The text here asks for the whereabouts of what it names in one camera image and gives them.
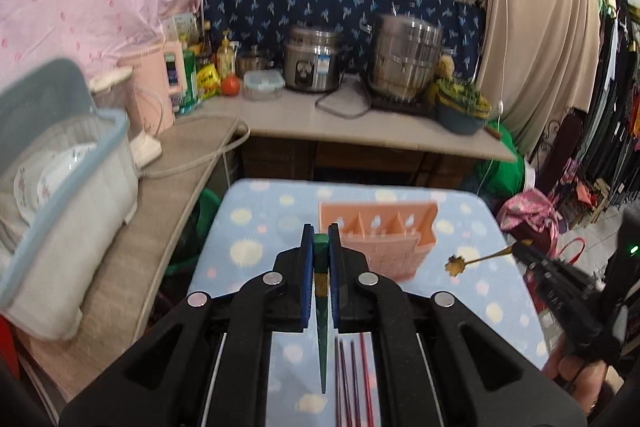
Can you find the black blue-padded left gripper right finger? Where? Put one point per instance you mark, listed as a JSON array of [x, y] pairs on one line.
[[437, 363]]

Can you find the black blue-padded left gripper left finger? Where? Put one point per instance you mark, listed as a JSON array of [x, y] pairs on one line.
[[207, 362]]

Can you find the gold leaf-shaped spoon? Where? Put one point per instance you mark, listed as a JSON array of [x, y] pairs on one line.
[[456, 265]]

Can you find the green chopstick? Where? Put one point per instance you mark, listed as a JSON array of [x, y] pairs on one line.
[[321, 299]]

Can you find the person's hand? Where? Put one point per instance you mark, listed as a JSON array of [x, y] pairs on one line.
[[590, 388]]

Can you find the blue planet-print tablecloth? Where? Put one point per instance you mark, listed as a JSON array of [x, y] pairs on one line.
[[259, 219]]

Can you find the pink floral bag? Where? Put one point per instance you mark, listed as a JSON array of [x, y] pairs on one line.
[[531, 215]]

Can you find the pink perforated utensil holder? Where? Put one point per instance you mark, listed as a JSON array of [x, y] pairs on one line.
[[395, 237]]

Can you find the green plastic bag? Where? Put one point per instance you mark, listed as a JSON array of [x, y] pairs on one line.
[[496, 181]]

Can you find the blue white dish rack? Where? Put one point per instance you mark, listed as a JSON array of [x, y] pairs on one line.
[[48, 266]]

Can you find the blue bowl of greens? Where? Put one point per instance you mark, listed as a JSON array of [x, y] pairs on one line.
[[460, 108]]

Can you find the white plate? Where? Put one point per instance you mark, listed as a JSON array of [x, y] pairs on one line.
[[42, 174]]

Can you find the black induction cooktop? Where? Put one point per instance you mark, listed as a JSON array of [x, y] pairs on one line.
[[418, 108]]

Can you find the beige hanging curtain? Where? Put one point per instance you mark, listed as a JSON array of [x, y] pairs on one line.
[[539, 60]]

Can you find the green tin can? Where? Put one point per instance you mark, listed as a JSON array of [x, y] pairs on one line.
[[191, 97]]

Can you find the red tomato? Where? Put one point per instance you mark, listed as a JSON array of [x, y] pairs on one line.
[[230, 86]]

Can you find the clear plastic food container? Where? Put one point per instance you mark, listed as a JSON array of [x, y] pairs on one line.
[[263, 85]]

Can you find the yellow snack packet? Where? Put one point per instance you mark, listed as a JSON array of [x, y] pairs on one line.
[[209, 83]]

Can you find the pink electric kettle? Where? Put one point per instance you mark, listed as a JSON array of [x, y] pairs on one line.
[[159, 80]]

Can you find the small steel lidded pot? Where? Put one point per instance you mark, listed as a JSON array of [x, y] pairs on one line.
[[251, 59]]

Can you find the yellow oil bottle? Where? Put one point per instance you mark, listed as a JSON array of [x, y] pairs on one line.
[[225, 56]]

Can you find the stainless steel steamer pot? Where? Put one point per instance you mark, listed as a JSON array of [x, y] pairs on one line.
[[405, 52]]

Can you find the silver rice cooker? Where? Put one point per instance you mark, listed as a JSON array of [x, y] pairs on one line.
[[312, 59]]

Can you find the white carton box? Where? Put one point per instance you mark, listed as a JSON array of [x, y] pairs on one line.
[[183, 28]]

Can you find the navy floral backsplash cloth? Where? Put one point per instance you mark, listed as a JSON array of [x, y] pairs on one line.
[[265, 24]]

